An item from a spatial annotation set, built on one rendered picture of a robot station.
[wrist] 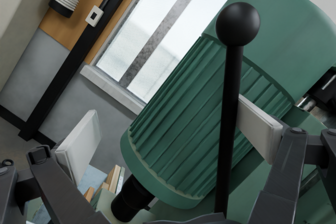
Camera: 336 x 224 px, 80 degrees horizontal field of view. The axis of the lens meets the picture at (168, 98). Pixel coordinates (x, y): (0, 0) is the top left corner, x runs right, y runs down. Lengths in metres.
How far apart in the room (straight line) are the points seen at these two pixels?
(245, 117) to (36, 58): 1.89
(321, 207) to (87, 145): 0.33
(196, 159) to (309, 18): 0.21
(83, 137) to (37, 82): 1.86
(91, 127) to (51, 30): 1.73
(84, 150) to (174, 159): 0.15
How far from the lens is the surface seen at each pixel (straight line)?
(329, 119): 0.43
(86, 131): 0.17
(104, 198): 0.45
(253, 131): 0.17
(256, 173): 0.35
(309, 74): 0.30
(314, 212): 0.39
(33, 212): 0.52
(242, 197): 0.37
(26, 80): 2.07
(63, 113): 1.96
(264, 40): 0.26
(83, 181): 0.71
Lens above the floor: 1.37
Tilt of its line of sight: 12 degrees down
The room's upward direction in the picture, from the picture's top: 39 degrees clockwise
